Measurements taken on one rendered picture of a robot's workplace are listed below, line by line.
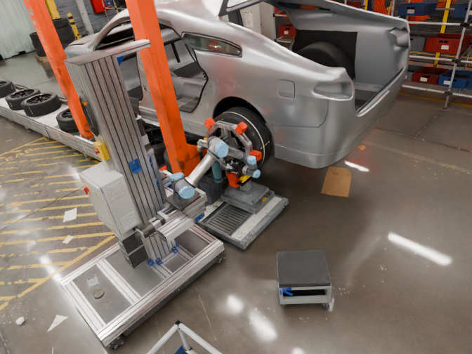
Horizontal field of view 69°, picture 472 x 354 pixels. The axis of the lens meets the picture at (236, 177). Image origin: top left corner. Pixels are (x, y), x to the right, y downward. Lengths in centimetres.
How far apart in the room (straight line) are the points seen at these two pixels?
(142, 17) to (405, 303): 311
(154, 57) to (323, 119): 153
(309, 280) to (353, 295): 52
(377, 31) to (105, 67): 306
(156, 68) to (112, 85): 80
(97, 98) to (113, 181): 59
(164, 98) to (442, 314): 290
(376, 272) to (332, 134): 128
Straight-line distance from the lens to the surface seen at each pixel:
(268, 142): 335
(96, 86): 244
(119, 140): 260
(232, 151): 289
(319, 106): 287
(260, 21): 796
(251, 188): 384
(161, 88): 325
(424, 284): 337
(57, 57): 488
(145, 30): 312
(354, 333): 297
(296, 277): 280
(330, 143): 303
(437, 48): 610
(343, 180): 431
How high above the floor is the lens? 253
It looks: 34 degrees down
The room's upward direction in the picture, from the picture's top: 9 degrees counter-clockwise
